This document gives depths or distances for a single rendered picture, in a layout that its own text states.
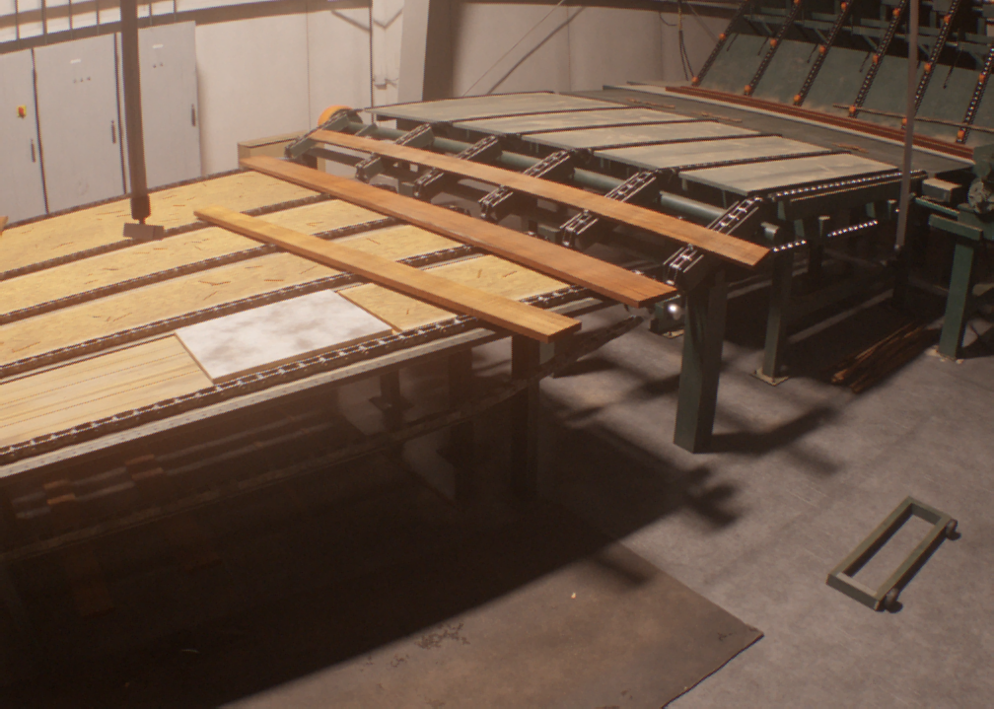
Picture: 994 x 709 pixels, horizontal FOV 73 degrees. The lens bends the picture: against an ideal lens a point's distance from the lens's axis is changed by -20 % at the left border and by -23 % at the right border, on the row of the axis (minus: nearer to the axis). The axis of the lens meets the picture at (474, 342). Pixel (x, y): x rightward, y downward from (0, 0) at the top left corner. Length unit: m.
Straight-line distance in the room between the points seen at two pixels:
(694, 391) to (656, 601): 1.08
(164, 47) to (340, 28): 2.25
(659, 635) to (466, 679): 0.63
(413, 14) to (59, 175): 3.89
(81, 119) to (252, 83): 2.07
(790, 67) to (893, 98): 1.33
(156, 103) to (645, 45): 7.00
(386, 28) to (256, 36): 1.46
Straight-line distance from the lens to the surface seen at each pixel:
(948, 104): 7.60
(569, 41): 10.83
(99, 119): 7.56
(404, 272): 2.96
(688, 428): 3.56
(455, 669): 2.49
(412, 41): 8.50
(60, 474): 3.77
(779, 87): 8.34
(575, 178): 4.32
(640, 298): 2.73
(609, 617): 2.67
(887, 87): 7.90
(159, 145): 7.70
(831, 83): 8.14
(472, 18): 9.85
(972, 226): 4.90
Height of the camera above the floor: 1.81
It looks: 23 degrees down
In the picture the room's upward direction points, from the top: 1 degrees counter-clockwise
